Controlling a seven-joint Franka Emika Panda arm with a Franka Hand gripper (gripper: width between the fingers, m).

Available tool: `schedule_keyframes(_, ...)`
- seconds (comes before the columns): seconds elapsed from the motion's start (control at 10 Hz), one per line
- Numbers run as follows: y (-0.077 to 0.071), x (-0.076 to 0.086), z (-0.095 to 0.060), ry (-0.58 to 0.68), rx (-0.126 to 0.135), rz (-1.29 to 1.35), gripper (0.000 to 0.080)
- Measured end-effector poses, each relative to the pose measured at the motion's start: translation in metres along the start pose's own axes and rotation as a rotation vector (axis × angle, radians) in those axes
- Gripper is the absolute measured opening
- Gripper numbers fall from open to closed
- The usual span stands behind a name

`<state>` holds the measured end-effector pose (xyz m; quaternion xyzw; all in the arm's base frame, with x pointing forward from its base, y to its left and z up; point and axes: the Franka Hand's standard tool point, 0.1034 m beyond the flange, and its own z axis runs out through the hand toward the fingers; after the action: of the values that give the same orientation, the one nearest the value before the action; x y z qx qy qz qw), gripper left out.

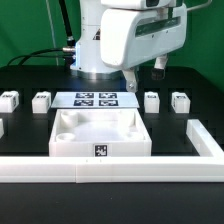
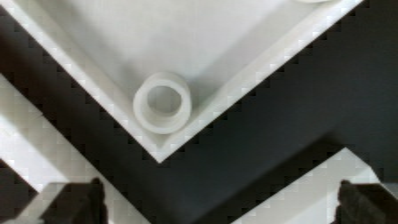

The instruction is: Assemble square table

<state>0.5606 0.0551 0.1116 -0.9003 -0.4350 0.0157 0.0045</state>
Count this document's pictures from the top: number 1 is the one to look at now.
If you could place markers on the white block left edge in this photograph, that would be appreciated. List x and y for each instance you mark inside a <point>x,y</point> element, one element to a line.
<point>1,128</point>

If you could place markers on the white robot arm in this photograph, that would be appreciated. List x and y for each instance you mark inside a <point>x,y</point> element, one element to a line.
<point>87,58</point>

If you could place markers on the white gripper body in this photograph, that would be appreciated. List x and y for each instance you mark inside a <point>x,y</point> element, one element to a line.
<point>134,33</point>

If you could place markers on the white L-shaped obstacle fence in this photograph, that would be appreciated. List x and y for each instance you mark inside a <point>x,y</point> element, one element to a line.
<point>206,166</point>

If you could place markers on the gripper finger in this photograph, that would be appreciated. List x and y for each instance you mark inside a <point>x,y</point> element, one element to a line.
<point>130,76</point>
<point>158,71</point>

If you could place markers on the white base marker plate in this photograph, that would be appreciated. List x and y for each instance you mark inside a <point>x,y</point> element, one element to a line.
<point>95,100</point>

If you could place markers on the white square table top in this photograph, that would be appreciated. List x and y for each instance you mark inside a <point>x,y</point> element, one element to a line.
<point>99,133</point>

